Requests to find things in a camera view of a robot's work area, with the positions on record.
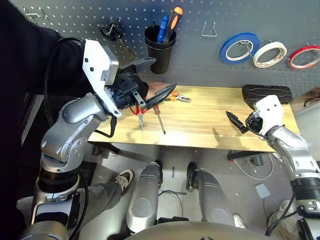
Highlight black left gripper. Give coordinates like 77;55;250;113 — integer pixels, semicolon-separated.
109;56;178;111

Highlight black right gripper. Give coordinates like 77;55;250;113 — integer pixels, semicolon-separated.
225;110;264;135

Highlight red handled screwdriver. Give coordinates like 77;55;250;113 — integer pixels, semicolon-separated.
152;104;167;135

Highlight orange black pliers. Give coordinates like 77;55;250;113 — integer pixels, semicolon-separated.
163;90;193;104

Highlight red handled scissors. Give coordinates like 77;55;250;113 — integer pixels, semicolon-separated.
129;103;146;133

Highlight white tape roll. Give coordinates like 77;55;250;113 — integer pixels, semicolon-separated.
252;41;288;69

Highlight grey perforated pegboard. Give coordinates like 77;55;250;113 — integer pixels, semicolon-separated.
9;0;320;98

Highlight metal double pegboard hook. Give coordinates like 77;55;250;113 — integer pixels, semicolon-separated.
23;6;48;20

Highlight bare person hand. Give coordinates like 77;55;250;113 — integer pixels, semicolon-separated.
145;81;169;100

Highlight black plastic tool cup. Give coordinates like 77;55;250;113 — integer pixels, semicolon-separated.
144;24;177;75

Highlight black metal table foot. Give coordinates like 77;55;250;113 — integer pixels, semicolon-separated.
226;149;265;161
91;142;156;163

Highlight black plastic tool case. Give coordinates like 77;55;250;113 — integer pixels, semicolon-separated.
241;84;294;110

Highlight black floor power adapter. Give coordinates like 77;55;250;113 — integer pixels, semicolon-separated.
251;156;265;167

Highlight blue tape roll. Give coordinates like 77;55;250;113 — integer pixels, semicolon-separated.
219;32;261;65

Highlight grey foot pedal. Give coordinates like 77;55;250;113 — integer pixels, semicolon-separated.
254;183;271;200

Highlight silver robot right leg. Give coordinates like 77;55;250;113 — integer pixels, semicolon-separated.
186;161;236;227

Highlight silver robot leg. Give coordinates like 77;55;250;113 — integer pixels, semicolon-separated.
126;161;163;235
186;161;236;227

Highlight red tape roll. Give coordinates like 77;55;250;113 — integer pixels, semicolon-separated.
289;44;320;70

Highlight white bystander sneaker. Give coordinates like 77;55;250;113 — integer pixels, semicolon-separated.
232;213;247;230

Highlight black white sneaker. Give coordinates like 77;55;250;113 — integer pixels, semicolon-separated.
113;169;135;195

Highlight camouflage trouser leg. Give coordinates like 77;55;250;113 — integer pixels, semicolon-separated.
268;199;300;240

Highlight silver robot left leg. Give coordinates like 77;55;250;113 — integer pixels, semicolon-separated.
126;161;163;235

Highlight grey robot torso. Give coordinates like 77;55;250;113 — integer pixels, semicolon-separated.
124;221;273;240

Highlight black ribbed equipment case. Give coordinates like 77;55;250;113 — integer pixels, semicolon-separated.
21;92;45;146

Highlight grey trouser leg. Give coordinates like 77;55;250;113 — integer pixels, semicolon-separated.
72;179;123;240

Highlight black clothed person body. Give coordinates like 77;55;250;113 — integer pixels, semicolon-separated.
0;0;61;240

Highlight white floor cables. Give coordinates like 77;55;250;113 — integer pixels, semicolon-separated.
234;153;277;180

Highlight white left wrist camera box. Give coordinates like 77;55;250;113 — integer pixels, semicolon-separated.
81;39;123;119

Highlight blue handled screwdriver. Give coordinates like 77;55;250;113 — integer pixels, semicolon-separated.
156;15;170;44

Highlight black handled scissors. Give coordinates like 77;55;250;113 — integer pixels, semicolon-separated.
99;18;137;61

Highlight orange black handled screwdriver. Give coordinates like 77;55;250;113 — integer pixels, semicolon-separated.
162;6;184;43

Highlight wire pliers holder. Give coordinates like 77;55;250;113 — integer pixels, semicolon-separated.
201;21;217;38

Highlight black floor cable loop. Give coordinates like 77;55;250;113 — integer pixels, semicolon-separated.
158;189;185;218

